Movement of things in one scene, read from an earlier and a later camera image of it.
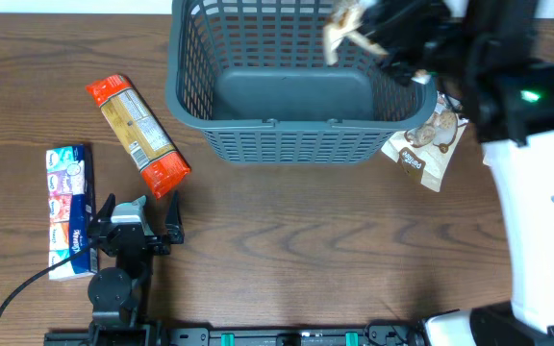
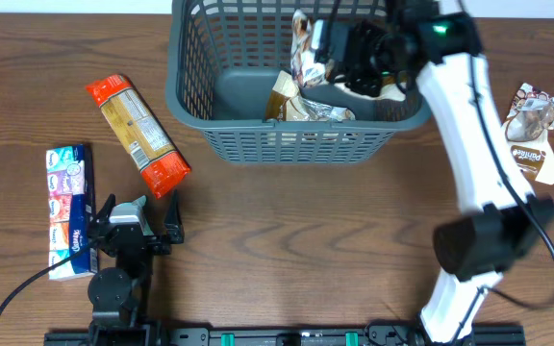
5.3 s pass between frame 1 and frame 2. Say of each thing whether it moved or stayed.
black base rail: stayed
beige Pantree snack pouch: moved
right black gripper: moved
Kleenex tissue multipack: stayed
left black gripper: stayed
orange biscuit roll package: stayed
